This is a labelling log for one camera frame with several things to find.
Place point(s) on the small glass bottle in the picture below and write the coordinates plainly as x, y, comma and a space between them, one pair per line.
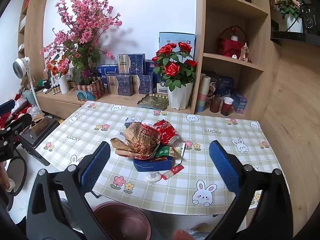
244, 52

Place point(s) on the red patterned fabric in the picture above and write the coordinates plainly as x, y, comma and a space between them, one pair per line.
25, 106

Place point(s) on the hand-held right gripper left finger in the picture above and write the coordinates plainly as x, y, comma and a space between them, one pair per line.
95, 167

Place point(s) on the green snack packet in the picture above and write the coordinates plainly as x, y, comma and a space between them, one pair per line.
163, 151

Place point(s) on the brown kraft box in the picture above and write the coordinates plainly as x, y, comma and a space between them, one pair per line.
40, 127

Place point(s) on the white round plastic piece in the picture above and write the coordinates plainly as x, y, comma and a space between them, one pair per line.
153, 176

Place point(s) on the maroon plastic bin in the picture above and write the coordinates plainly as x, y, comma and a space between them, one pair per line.
120, 220

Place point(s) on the black glossy appliance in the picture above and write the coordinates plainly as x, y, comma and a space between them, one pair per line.
308, 17

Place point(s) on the blue and white carton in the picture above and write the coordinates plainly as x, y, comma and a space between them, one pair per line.
161, 85

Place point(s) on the green leaf-shaped tray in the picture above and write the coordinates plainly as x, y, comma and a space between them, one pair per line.
151, 101

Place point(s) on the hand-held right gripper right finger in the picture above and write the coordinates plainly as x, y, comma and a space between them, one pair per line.
225, 167

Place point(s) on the brown glass cup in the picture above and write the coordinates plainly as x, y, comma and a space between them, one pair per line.
215, 105

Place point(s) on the blue box with red logo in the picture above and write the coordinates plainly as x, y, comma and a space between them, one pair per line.
150, 67

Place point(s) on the red roses in white pot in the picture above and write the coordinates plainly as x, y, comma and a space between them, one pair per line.
178, 96

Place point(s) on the black storage box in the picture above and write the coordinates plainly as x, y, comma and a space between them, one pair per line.
47, 130

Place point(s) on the crushed red drink can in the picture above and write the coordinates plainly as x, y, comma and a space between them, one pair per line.
166, 131

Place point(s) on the pink roses in white pot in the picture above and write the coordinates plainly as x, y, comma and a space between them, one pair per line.
290, 5

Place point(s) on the green checked rabbit tablecloth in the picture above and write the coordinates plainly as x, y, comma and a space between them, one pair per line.
175, 195

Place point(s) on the blue cardboard food box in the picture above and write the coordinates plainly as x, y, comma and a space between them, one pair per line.
152, 165

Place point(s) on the dark blue printed gift box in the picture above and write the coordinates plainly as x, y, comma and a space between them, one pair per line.
223, 83

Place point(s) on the small blue printed box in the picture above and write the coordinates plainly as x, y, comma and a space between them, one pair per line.
240, 102

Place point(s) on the red paper cup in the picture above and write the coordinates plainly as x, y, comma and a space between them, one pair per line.
227, 106

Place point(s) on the white ribbed vase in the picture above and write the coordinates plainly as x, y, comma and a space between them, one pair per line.
63, 83

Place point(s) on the stack of pastel cups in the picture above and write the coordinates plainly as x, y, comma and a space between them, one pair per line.
202, 95

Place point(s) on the crumpled brown paper bag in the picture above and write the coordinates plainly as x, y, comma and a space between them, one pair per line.
136, 140

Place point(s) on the person's grey fleece clothing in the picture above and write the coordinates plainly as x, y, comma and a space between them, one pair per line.
200, 231

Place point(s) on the white standing fan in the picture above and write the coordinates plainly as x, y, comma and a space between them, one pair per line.
20, 66

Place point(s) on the red gift basket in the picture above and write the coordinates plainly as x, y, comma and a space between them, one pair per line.
228, 46

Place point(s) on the orange artificial flowers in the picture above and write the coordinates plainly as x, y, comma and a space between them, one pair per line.
56, 66

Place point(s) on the wooden shelf unit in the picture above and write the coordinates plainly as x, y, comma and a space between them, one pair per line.
202, 30
35, 30

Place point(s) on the pink blossom branches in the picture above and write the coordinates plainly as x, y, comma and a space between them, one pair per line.
85, 30

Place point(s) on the row of small brown bottles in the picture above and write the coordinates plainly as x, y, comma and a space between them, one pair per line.
55, 90

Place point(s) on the black stone counter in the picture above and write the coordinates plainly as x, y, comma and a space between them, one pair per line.
287, 37

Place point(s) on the flat blue carton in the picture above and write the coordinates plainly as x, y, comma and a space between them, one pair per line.
106, 72

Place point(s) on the striped tin planter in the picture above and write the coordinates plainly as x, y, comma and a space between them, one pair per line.
90, 91

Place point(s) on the light blue flat box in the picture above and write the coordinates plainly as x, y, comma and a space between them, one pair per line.
172, 37

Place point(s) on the low wooden sideboard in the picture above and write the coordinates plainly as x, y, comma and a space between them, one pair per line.
60, 105

